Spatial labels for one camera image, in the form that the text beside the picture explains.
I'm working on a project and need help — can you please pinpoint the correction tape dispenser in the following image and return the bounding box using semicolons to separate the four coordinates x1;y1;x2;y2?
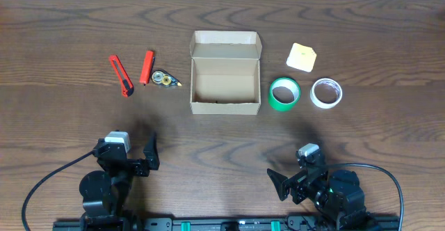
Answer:
150;70;182;87

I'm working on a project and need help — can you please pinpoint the green tape roll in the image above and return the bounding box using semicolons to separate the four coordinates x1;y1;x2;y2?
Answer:
268;77;301;111

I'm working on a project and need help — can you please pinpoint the white tape roll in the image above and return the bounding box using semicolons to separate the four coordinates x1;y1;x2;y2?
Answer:
309;78;343;109

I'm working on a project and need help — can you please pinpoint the yellow sticky note pad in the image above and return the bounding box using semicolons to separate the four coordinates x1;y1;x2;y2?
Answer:
286;42;317;72

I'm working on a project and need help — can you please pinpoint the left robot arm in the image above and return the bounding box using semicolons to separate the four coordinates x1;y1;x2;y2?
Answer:
79;131;160;231

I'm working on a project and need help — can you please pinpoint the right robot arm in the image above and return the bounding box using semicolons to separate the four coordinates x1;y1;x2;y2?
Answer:
267;150;382;230

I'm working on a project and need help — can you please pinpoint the cardboard box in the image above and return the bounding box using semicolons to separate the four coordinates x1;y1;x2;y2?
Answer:
190;31;262;115

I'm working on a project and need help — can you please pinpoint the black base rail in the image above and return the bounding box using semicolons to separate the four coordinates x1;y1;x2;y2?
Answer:
52;215;400;231

